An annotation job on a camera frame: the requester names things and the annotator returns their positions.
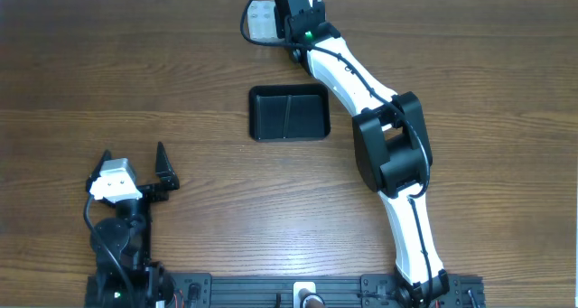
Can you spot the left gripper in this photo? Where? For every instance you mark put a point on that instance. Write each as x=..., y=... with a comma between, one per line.
x=153, y=194

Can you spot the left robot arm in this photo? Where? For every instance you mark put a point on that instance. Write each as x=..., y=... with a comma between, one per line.
x=115, y=240

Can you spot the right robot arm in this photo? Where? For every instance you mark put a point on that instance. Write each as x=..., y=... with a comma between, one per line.
x=343, y=80

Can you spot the black tray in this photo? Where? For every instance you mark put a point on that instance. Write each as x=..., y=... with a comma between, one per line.
x=307, y=118

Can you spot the mounting rail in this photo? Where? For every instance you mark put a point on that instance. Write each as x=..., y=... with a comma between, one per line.
x=253, y=292

